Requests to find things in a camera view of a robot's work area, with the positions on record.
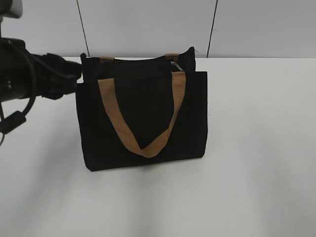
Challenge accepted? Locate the brown bag handle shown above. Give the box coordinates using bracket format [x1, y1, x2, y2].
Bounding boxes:
[99, 53, 179, 63]
[98, 72, 186, 158]

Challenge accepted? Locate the silver zipper pull ring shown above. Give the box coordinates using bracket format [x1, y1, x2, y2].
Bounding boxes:
[171, 61, 185, 72]

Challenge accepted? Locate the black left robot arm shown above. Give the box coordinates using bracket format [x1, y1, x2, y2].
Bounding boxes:
[0, 38, 82, 102]

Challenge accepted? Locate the black canvas tote bag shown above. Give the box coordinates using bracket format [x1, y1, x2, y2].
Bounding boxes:
[76, 47, 208, 171]

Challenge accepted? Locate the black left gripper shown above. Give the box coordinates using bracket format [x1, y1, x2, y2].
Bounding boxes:
[32, 53, 82, 99]

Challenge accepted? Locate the brown front bag handle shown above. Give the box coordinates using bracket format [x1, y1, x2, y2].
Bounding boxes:
[98, 72, 186, 158]

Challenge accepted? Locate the brown rear bag handle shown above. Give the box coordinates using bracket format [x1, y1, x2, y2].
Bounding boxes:
[99, 53, 179, 63]

